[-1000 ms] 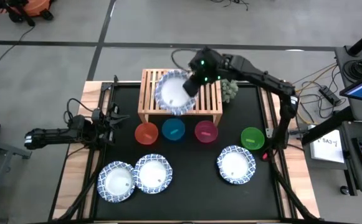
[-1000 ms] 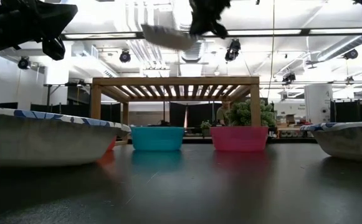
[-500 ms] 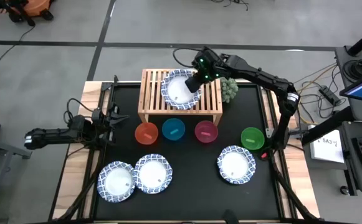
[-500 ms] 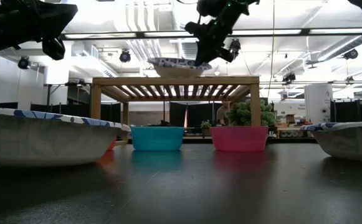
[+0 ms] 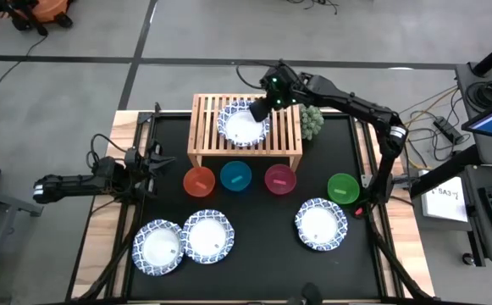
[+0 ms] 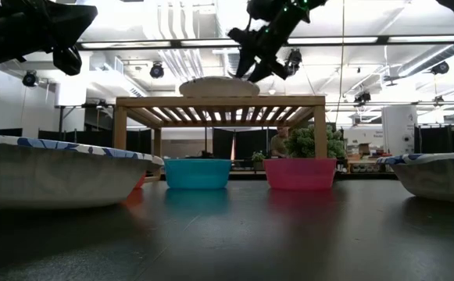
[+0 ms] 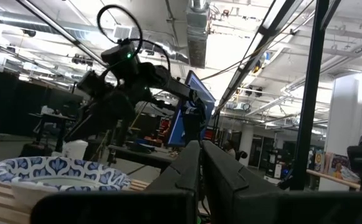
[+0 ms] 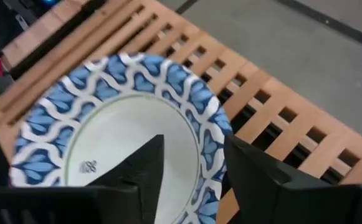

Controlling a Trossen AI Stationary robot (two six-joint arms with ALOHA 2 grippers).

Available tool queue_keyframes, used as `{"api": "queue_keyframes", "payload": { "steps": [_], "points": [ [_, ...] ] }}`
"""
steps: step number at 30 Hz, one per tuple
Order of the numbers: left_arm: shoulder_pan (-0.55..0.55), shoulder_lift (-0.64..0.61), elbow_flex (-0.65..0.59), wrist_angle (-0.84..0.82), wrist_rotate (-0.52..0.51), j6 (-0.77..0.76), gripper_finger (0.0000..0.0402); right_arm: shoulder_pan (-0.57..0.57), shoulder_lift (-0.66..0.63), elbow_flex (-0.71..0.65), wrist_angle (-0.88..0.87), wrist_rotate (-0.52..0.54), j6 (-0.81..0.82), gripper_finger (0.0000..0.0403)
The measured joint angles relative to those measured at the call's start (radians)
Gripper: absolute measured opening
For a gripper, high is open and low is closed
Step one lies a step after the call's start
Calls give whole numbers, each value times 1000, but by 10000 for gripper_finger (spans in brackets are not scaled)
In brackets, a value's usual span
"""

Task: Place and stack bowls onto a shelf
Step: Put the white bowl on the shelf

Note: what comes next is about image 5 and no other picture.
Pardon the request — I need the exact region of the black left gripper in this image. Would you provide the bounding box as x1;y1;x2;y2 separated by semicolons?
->
122;142;177;199

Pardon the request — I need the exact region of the orange plastic bowl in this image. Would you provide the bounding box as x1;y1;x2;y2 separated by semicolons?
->
182;166;216;198

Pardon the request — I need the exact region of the orange shop vacuum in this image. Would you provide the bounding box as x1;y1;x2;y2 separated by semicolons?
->
6;0;75;31

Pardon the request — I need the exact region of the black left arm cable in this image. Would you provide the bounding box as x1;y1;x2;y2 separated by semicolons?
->
86;133;129;170

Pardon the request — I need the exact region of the black cable bundle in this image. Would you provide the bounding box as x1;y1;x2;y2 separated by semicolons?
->
285;0;340;16

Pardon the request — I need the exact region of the green artificial succulent plant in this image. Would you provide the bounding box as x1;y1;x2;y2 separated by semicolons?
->
300;104;325;141

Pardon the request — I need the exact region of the slatted wooden shelf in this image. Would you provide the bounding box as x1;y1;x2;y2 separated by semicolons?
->
186;93;304;173

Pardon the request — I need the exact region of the black table mat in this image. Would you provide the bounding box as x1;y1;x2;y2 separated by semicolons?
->
127;113;384;300

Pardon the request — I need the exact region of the yellow floor cable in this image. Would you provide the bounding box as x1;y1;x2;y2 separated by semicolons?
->
397;86;459;170

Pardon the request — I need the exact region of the coiled black cable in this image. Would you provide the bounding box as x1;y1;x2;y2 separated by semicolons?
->
465;80;492;109

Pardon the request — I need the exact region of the pink plastic bowl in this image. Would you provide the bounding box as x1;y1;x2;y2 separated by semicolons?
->
264;164;297;196

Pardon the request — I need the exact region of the teal plastic bowl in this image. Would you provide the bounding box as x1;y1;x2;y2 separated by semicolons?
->
219;160;253;192

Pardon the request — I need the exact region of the black power strip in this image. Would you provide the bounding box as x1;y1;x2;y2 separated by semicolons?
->
433;116;465;144

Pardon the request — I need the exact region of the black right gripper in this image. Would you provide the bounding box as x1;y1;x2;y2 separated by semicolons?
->
248;67;304;123

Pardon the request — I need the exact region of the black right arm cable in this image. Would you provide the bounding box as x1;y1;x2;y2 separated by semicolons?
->
235;61;281;91

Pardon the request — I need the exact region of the black floor cable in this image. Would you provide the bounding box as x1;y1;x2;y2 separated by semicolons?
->
0;36;48;123

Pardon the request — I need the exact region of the blue patterned paper plate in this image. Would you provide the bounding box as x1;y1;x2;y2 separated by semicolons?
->
294;197;349;252
180;208;235;265
216;100;271;148
131;219;185;277

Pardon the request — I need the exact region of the white paper sign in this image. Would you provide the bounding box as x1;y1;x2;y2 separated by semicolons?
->
421;186;469;224

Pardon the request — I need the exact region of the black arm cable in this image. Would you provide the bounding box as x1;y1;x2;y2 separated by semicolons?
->
86;133;129;170
235;61;281;91

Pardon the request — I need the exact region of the green plastic bowl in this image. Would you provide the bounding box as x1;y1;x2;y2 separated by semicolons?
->
327;173;361;207

